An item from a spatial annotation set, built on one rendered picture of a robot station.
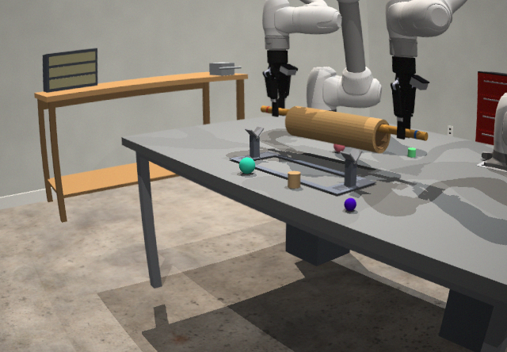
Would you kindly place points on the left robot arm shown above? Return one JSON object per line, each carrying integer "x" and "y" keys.
{"x": 427, "y": 18}

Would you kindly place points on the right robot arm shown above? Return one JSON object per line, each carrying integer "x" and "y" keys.
{"x": 325, "y": 89}

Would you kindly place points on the purple ball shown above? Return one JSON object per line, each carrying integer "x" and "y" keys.
{"x": 350, "y": 204}

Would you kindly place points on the orange bar with blue band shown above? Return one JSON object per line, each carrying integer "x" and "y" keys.
{"x": 382, "y": 128}

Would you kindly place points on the teal sphere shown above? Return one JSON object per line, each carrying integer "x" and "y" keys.
{"x": 247, "y": 165}

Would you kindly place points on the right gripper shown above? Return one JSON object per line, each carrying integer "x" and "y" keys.
{"x": 276, "y": 81}

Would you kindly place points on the grey rack with two v-shaped cradles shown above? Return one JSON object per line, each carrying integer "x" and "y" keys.
{"x": 351, "y": 180}

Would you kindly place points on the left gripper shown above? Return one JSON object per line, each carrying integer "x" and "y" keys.
{"x": 403, "y": 108}

